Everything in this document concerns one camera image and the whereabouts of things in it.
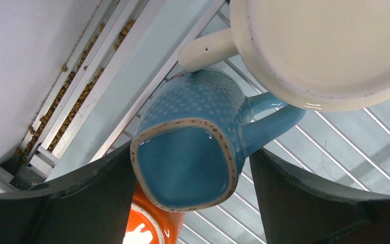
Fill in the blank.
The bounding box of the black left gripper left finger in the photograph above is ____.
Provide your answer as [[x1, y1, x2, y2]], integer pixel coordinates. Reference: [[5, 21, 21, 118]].
[[0, 143, 136, 243]]

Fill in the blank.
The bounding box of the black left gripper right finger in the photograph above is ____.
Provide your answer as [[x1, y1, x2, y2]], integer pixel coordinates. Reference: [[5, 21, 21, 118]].
[[249, 149, 390, 243]]

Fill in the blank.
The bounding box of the orange mug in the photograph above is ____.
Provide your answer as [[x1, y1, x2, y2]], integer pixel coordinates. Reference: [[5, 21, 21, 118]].
[[123, 182, 186, 244]]

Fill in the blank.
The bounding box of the light blue mug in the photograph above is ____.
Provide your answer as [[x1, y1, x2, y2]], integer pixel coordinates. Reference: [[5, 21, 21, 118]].
[[131, 69, 306, 212]]

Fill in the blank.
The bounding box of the cream mug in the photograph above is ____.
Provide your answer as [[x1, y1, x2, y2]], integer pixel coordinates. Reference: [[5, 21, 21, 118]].
[[178, 1, 390, 112]]

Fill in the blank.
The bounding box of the metal wire dish rack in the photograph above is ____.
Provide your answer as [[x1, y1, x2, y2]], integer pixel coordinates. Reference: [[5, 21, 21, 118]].
[[90, 1, 390, 243]]

